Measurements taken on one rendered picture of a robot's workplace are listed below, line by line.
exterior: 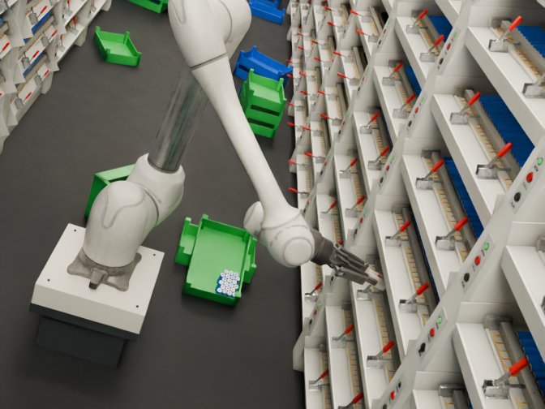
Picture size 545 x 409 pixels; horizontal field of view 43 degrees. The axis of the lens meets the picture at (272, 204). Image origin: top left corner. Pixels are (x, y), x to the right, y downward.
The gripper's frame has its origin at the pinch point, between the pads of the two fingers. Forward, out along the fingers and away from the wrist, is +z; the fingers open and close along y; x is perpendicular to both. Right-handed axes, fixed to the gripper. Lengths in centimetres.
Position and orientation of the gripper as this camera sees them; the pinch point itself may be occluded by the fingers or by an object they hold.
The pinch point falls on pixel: (375, 279)
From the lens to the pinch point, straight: 197.3
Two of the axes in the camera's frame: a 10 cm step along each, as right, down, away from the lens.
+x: 5.2, -7.2, -4.5
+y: -0.1, 5.2, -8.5
